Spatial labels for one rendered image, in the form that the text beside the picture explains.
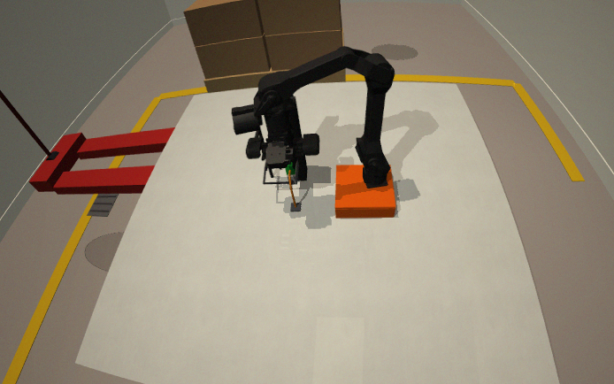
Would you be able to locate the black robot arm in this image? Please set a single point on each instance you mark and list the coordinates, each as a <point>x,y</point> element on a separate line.
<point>273,101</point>

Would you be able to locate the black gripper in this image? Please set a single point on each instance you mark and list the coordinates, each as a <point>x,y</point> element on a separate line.
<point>308,145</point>

